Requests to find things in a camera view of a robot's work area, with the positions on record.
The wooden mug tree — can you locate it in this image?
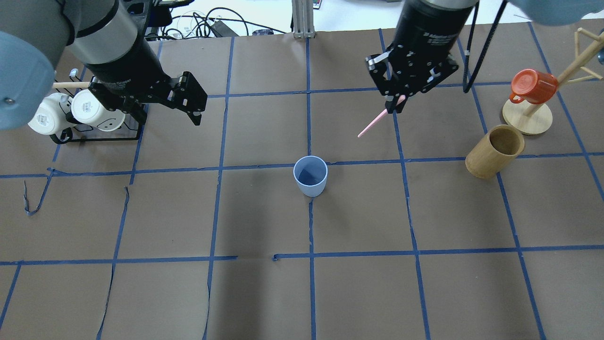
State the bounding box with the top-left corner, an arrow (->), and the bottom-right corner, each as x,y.
502,27 -> 604,136

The aluminium frame post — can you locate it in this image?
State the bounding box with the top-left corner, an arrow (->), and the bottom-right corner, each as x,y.
291,0 -> 316,39

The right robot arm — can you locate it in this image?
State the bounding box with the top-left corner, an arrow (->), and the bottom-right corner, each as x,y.
365,0 -> 604,97

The light blue cup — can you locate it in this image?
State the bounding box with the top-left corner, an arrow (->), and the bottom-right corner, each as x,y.
293,155 -> 329,198

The orange mug on tree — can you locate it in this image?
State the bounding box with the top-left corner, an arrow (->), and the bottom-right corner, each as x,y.
509,68 -> 559,105

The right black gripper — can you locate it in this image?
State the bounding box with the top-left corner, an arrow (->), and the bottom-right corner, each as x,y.
365,0 -> 477,114

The bamboo cup holder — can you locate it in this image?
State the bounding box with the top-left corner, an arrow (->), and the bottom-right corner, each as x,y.
465,125 -> 525,179

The white mug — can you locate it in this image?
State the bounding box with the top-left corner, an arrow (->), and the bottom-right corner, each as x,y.
71,90 -> 126,132
27,93 -> 76,136

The white mug front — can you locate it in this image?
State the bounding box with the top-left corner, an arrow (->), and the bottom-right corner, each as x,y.
27,93 -> 76,136

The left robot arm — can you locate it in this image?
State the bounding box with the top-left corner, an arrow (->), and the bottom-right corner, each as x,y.
1,0 -> 208,130

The white mug rear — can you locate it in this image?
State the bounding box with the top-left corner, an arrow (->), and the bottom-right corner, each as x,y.
71,90 -> 126,132

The wooden rack rod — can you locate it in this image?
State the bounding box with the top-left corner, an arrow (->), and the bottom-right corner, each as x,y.
51,81 -> 92,90

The black mug rack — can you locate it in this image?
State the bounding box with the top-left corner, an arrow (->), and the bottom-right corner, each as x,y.
29,66 -> 143,145

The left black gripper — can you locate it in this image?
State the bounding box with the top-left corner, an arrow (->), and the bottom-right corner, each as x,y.
84,36 -> 209,126

